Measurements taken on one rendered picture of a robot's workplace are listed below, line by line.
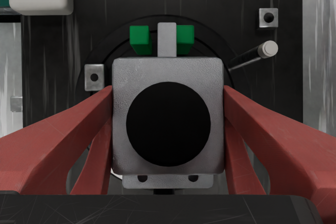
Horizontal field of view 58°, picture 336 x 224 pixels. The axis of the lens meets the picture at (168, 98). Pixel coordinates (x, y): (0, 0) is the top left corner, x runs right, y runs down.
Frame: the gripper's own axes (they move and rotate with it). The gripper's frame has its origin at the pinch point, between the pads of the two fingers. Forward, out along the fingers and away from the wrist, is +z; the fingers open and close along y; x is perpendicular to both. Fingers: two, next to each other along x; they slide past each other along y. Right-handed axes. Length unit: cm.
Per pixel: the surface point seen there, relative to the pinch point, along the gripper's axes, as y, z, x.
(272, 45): -5.3, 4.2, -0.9
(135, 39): 2.0, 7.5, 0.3
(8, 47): 16.2, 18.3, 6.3
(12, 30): 15.8, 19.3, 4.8
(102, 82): 4.8, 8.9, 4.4
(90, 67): 5.6, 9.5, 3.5
